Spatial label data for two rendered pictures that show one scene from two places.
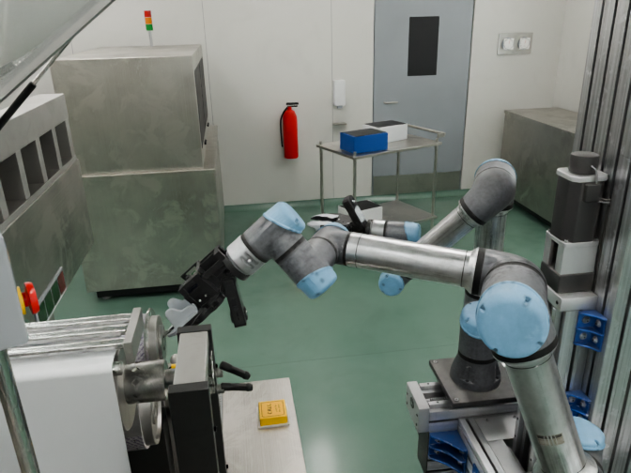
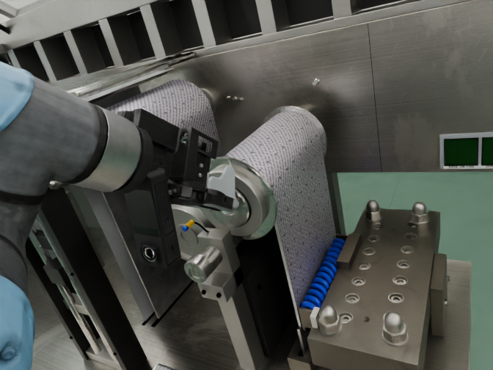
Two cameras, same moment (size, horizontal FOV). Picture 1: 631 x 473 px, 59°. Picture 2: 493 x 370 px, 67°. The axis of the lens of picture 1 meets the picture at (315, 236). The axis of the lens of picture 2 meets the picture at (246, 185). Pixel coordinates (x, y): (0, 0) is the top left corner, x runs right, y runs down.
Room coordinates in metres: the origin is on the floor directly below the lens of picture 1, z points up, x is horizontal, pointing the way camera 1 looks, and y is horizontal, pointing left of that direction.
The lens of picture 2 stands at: (1.35, -0.03, 1.50)
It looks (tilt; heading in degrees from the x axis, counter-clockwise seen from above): 24 degrees down; 133
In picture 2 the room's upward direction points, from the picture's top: 15 degrees counter-clockwise
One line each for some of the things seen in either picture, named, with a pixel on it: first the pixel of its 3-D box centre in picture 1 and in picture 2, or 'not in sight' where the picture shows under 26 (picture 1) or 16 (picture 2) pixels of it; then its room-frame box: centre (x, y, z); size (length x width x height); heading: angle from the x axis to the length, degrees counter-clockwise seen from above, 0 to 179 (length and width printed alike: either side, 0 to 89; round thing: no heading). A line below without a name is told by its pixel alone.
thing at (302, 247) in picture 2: not in sight; (313, 244); (1.02, 0.47, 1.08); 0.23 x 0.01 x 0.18; 98
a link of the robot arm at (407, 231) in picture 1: (402, 234); not in sight; (1.64, -0.28, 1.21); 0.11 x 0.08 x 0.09; 71
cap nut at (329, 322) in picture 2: not in sight; (329, 317); (1.11, 0.34, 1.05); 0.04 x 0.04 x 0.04
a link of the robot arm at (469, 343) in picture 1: (480, 328); not in sight; (1.43, -0.48, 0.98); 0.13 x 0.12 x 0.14; 161
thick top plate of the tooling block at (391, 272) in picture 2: not in sight; (384, 277); (1.13, 0.52, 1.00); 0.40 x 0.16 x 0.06; 98
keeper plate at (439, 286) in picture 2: not in sight; (440, 294); (1.22, 0.54, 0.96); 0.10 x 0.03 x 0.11; 98
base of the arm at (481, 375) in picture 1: (476, 362); not in sight; (1.43, -0.48, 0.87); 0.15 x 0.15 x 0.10
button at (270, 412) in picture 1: (272, 412); not in sight; (1.17, 0.12, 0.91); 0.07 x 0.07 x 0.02; 8
